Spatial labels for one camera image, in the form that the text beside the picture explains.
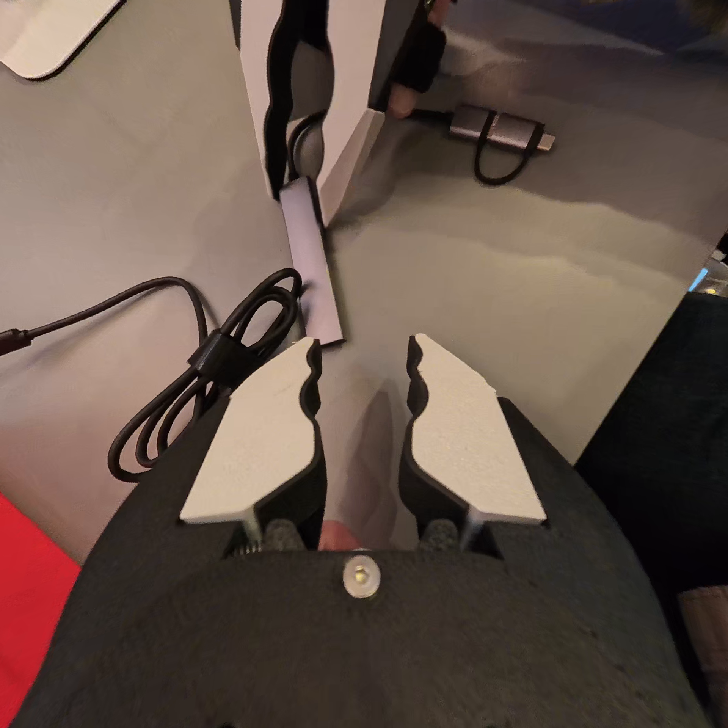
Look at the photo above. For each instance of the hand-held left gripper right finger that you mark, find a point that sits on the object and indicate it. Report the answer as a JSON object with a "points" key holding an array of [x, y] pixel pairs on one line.
{"points": [[472, 449]]}

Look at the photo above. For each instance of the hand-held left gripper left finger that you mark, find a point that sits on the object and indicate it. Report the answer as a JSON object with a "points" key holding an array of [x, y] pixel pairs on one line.
{"points": [[256, 449]]}

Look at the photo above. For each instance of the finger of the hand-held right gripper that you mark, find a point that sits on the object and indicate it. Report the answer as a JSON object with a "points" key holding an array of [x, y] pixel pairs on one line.
{"points": [[355, 68], [256, 68]]}

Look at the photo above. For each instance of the slim dark usb hub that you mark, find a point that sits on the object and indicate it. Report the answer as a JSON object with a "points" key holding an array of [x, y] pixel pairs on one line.
{"points": [[313, 273]]}

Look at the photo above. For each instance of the red plastic bin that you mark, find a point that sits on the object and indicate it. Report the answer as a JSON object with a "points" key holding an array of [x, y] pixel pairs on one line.
{"points": [[28, 597]]}

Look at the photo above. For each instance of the person's right hand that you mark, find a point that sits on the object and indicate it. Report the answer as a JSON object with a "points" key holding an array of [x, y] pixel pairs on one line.
{"points": [[401, 102]]}

